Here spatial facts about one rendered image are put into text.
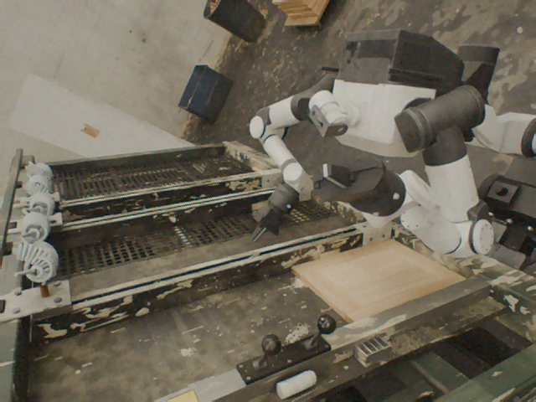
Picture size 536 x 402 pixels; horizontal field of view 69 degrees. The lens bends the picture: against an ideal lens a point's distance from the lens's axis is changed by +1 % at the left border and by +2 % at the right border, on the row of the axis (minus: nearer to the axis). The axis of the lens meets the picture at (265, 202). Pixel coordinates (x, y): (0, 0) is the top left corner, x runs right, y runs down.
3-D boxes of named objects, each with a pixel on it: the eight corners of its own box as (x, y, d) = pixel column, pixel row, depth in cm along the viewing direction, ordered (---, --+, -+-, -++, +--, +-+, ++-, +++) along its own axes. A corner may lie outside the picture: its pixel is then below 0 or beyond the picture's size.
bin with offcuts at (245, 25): (274, 9, 486) (231, -25, 450) (255, 48, 492) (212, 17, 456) (255, 12, 529) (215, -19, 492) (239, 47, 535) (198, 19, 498)
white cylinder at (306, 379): (282, 403, 75) (316, 387, 78) (283, 391, 74) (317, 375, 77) (275, 392, 77) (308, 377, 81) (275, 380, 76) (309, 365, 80)
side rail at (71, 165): (225, 161, 263) (224, 145, 259) (39, 186, 215) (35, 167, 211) (221, 158, 270) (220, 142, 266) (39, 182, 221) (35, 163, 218)
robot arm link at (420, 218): (376, 212, 75) (413, 239, 83) (416, 185, 71) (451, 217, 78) (367, 189, 80) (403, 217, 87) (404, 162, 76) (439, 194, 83)
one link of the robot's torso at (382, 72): (405, 48, 126) (315, 30, 109) (510, 47, 98) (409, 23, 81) (386, 140, 135) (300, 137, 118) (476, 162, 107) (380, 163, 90)
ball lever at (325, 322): (319, 353, 83) (342, 326, 73) (304, 358, 81) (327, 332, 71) (311, 336, 85) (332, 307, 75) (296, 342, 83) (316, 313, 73)
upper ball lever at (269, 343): (270, 373, 78) (288, 347, 68) (253, 380, 76) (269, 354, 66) (262, 355, 80) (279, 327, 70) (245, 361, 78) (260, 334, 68)
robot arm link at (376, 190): (386, 201, 58) (414, 213, 67) (379, 141, 60) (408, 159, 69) (314, 214, 66) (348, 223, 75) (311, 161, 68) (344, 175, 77)
